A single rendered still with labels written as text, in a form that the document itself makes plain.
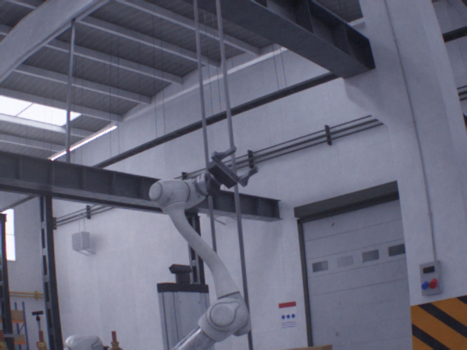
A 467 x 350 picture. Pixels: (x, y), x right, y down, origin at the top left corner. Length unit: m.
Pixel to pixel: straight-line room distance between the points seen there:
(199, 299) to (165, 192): 0.64
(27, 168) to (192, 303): 10.22
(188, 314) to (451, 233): 4.88
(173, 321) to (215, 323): 0.41
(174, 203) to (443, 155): 5.26
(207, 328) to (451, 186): 5.28
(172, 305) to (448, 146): 5.23
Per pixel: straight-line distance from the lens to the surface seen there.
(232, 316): 2.22
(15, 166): 12.59
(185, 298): 2.72
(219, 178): 2.48
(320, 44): 7.22
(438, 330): 7.21
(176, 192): 2.42
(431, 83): 7.56
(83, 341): 2.82
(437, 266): 7.07
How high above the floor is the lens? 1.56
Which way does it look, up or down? 14 degrees up
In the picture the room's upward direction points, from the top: 5 degrees counter-clockwise
